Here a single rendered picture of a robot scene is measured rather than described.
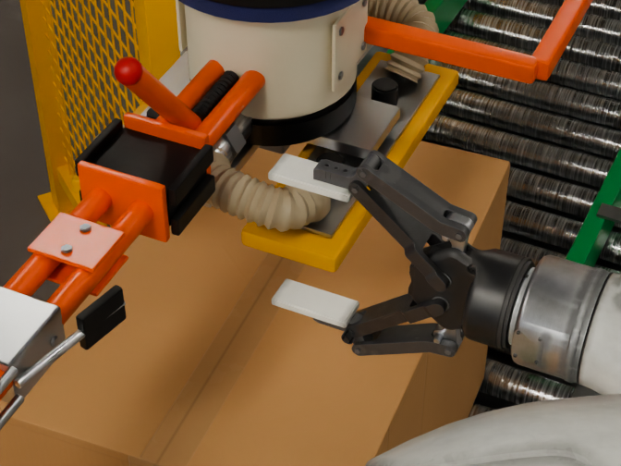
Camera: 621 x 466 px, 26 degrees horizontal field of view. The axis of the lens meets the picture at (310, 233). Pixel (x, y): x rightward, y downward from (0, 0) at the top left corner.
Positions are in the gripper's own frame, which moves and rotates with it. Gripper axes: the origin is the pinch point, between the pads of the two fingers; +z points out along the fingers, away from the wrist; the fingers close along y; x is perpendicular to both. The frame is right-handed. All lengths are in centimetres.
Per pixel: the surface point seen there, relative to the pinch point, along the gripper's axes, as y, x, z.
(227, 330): 30.5, 14.9, 15.0
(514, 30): 69, 148, 23
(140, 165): -2.6, 0.0, 14.0
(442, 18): 64, 138, 35
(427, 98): 9.6, 36.6, 1.5
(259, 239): 10.5, 9.2, 7.8
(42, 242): -2.2, -11.6, 16.4
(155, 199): -2.5, -3.3, 10.7
